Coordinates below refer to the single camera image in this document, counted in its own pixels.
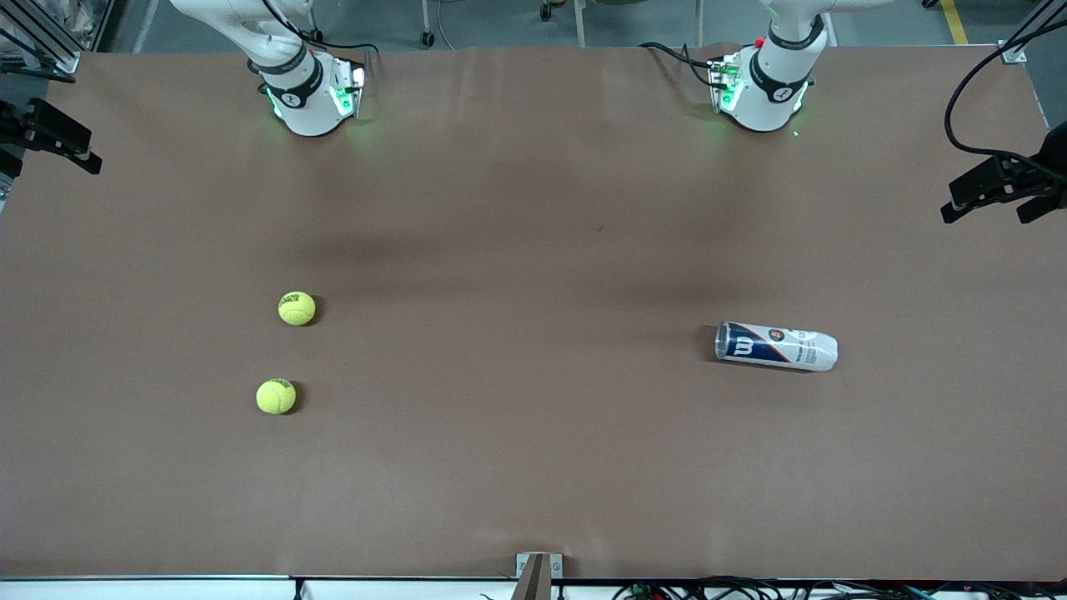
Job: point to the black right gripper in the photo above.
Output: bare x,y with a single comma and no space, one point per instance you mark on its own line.
17,125

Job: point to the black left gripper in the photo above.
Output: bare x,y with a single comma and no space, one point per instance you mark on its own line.
1052,158

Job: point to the white blue tennis ball can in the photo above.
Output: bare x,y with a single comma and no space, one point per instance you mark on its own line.
783,348

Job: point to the yellow-green Roland Garros tennis ball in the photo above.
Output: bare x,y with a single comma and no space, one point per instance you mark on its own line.
297,310
275,398

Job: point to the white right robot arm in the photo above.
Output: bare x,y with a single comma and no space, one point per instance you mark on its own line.
304,100

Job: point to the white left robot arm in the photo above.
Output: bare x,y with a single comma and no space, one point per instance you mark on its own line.
771,92

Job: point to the white metal cart leg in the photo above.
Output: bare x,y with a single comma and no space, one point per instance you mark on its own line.
579,23

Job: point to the aluminium frame post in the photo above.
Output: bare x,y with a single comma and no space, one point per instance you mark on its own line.
62,62
1013,54

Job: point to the grey metal table bracket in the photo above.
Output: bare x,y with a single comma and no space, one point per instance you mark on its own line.
533,579

